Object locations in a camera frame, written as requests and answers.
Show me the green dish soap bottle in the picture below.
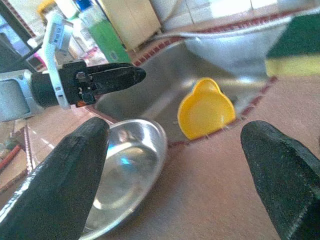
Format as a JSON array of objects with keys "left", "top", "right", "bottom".
[{"left": 74, "top": 0, "right": 133, "bottom": 65}]

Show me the green yellow dish sponge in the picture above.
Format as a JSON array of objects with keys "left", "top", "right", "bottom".
[{"left": 264, "top": 11, "right": 320, "bottom": 79}]

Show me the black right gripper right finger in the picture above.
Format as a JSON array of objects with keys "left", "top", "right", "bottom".
[{"left": 240, "top": 120, "right": 320, "bottom": 240}]

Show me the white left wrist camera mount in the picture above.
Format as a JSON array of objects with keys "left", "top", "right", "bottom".
[{"left": 41, "top": 10, "right": 74, "bottom": 110}]

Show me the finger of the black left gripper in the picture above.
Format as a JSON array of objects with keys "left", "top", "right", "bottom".
[
  {"left": 87, "top": 62, "right": 137, "bottom": 76},
  {"left": 92, "top": 66, "right": 147, "bottom": 96}
]

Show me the stainless steel bowl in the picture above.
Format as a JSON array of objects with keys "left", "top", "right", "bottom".
[{"left": 81, "top": 118, "right": 169, "bottom": 240}]

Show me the grey hose along sink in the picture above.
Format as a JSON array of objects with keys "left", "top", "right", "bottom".
[{"left": 149, "top": 29, "right": 204, "bottom": 43}]

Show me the clear bottle pink label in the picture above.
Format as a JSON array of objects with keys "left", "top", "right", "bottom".
[{"left": 67, "top": 19, "right": 107, "bottom": 67}]

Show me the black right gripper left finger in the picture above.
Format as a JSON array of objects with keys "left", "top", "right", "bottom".
[{"left": 0, "top": 116, "right": 111, "bottom": 240}]

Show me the yellow plastic scoop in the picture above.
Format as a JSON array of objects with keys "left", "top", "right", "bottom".
[{"left": 176, "top": 77, "right": 237, "bottom": 141}]

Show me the black appliance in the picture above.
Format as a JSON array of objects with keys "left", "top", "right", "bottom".
[{"left": 0, "top": 32, "right": 39, "bottom": 74}]

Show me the red plastic handle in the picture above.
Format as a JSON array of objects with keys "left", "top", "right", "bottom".
[{"left": 0, "top": 144, "right": 24, "bottom": 171}]

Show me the steel sink basin with drain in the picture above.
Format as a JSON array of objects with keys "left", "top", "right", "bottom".
[{"left": 96, "top": 22, "right": 295, "bottom": 144}]

